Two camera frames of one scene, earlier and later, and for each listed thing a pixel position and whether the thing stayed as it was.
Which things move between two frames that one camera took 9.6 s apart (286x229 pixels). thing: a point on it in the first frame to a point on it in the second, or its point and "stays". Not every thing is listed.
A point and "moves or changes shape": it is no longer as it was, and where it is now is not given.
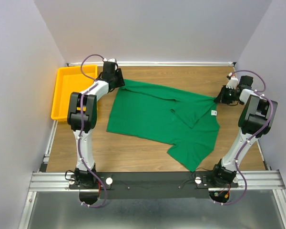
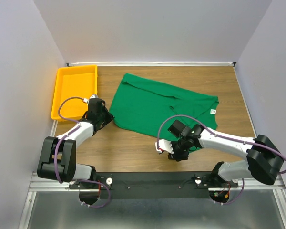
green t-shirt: [189, 121] moves or changes shape
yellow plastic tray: [69, 80] stays
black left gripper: [120, 82] to [110, 117]
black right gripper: [220, 98] to [177, 156]
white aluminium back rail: [153, 63] stays
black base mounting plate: [154, 185] stays
